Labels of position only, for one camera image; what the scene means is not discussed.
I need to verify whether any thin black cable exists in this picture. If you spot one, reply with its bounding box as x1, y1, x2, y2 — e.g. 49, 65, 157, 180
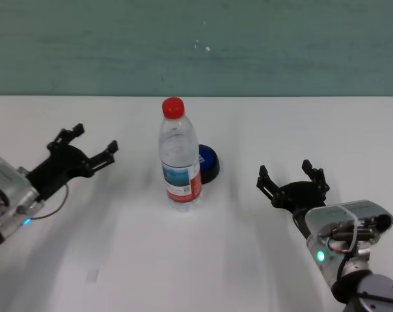
20, 182, 70, 220
292, 207, 313, 242

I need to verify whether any clear water bottle red cap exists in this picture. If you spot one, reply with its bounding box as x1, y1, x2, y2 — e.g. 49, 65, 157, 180
157, 96, 204, 212

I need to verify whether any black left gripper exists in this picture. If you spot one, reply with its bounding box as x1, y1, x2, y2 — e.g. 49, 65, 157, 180
27, 123, 119, 202

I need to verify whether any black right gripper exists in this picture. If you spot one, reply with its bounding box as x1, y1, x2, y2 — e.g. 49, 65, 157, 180
256, 159, 331, 215

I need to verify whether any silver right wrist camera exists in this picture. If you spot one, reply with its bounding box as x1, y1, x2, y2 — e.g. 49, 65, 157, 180
305, 199, 393, 248

